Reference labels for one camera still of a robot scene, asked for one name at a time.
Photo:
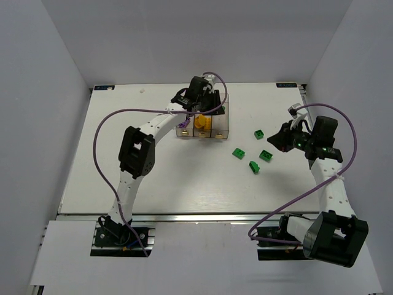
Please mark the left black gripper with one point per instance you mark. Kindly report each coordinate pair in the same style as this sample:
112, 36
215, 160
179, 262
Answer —
213, 101

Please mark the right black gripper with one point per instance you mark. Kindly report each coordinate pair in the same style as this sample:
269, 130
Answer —
285, 136

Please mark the yellow long lego brick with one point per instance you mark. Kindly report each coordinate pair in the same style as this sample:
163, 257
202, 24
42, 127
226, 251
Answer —
207, 125

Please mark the orange curved lego brick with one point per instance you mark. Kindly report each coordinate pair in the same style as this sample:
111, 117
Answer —
200, 121

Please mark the purple long lego brick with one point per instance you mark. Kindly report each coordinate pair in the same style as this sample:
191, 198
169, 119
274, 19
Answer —
184, 123

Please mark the green lego two-by-two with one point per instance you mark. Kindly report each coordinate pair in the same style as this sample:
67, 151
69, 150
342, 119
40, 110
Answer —
238, 153

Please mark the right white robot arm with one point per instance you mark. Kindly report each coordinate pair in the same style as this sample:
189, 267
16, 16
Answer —
336, 236

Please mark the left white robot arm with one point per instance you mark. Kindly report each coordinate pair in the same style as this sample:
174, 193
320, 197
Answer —
137, 150

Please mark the green curved lego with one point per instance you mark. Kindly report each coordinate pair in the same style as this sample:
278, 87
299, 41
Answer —
254, 167

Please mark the right blue corner label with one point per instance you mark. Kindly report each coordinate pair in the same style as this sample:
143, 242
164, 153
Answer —
286, 85

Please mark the blue corner label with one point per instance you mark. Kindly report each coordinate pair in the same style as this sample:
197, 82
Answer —
286, 85
103, 87

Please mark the left blue corner label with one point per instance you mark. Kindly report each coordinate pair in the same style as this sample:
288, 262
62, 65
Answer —
103, 87

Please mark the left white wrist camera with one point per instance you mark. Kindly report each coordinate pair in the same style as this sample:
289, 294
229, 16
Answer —
211, 81

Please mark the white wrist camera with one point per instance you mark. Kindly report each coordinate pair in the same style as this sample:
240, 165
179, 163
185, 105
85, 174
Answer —
211, 81
298, 113

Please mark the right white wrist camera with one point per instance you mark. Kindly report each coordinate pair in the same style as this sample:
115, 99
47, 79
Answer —
298, 113

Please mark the aluminium front rail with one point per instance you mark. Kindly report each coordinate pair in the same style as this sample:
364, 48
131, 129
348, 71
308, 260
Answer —
200, 217

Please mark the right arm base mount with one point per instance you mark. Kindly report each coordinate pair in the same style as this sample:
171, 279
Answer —
276, 243

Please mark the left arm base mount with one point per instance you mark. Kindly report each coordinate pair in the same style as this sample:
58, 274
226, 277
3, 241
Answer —
116, 240

